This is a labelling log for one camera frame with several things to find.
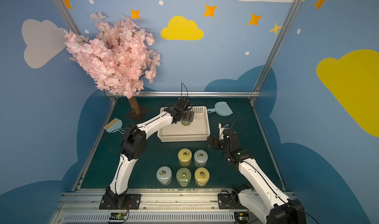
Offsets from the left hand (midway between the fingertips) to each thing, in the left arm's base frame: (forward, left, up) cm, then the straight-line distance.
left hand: (186, 111), depth 100 cm
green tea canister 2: (-41, -1, -2) cm, 42 cm away
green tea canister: (-3, +1, -9) cm, 10 cm away
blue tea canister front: (-42, +9, -2) cm, 43 cm away
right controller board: (-58, -31, -13) cm, 67 cm away
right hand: (-20, -19, +3) cm, 28 cm away
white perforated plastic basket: (-9, -9, -10) cm, 16 cm away
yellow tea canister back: (-31, -1, -3) cm, 31 cm away
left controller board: (-59, +31, -12) cm, 68 cm away
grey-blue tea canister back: (-31, -10, -2) cm, 33 cm away
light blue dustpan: (+13, -27, -10) cm, 32 cm away
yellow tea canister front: (-42, -10, -2) cm, 43 cm away
